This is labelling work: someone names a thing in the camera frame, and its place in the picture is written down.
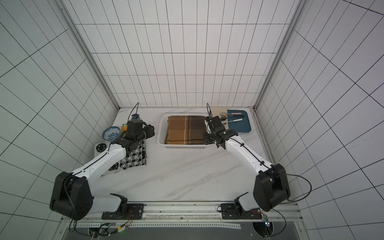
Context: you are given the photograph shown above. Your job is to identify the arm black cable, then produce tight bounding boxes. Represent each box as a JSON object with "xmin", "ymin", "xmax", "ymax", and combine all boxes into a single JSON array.
[
  {"xmin": 227, "ymin": 137, "xmax": 313, "ymax": 238},
  {"xmin": 67, "ymin": 101, "xmax": 142, "ymax": 238}
]

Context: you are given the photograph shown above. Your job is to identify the white plastic basket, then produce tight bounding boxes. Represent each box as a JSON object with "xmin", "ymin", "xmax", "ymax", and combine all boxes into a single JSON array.
[{"xmin": 157, "ymin": 113, "xmax": 207, "ymax": 149}]

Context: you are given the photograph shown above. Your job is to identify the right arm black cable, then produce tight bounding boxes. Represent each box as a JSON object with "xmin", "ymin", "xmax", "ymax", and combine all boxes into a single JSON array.
[{"xmin": 227, "ymin": 137, "xmax": 313, "ymax": 238}]

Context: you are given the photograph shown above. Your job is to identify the brown plaid scarf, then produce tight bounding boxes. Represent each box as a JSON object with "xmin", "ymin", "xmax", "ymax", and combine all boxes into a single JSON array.
[{"xmin": 164, "ymin": 116, "xmax": 207, "ymax": 145}]

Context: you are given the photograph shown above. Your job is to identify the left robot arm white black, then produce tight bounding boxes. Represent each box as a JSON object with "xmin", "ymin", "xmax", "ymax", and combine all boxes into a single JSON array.
[{"xmin": 49, "ymin": 118, "xmax": 155, "ymax": 221}]

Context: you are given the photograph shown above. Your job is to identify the aluminium mounting rail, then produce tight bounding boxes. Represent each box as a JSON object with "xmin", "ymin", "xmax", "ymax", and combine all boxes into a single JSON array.
[{"xmin": 53, "ymin": 184, "xmax": 310, "ymax": 240}]

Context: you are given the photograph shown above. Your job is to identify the black handled spoon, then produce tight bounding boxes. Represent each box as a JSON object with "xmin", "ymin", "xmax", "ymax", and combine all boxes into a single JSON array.
[{"xmin": 220, "ymin": 116, "xmax": 243, "ymax": 122}]

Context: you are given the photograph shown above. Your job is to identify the smiley face checked scarf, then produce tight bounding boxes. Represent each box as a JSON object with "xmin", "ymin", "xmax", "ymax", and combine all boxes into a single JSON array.
[{"xmin": 94, "ymin": 142, "xmax": 147, "ymax": 175}]

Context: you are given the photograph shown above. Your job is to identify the white handled spoon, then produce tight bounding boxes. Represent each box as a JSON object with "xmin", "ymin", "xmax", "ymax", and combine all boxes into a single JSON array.
[{"xmin": 225, "ymin": 118, "xmax": 243, "ymax": 124}]

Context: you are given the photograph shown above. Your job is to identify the beige folded cloth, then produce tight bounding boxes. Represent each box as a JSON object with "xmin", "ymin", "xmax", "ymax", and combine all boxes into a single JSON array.
[{"xmin": 212, "ymin": 108, "xmax": 228, "ymax": 117}]

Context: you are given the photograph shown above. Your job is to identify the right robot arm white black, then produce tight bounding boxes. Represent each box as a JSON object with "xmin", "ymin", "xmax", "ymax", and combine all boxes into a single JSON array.
[{"xmin": 203, "ymin": 116, "xmax": 291, "ymax": 212}]

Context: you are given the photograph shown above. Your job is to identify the green snack packet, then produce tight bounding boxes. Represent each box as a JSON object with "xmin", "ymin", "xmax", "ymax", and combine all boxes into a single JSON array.
[{"xmin": 121, "ymin": 124, "xmax": 128, "ymax": 132}]

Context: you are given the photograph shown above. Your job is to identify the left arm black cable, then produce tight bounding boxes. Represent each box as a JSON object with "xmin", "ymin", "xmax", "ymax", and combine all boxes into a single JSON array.
[{"xmin": 67, "ymin": 101, "xmax": 142, "ymax": 238}]

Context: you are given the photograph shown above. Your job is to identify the teal tray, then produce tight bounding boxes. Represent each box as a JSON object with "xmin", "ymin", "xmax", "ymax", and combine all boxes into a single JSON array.
[{"xmin": 228, "ymin": 110, "xmax": 252, "ymax": 133}]

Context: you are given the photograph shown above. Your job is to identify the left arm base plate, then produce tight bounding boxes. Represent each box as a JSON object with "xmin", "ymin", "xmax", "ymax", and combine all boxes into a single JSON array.
[{"xmin": 102, "ymin": 203, "xmax": 144, "ymax": 221}]

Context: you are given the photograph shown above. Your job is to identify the blue white ceramic bowl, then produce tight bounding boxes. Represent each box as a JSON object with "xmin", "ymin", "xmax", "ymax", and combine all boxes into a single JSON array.
[{"xmin": 102, "ymin": 126, "xmax": 121, "ymax": 141}]

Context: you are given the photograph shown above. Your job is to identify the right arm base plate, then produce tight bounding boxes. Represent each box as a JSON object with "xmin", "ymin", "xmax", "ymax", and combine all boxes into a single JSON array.
[{"xmin": 217, "ymin": 203, "xmax": 263, "ymax": 220}]

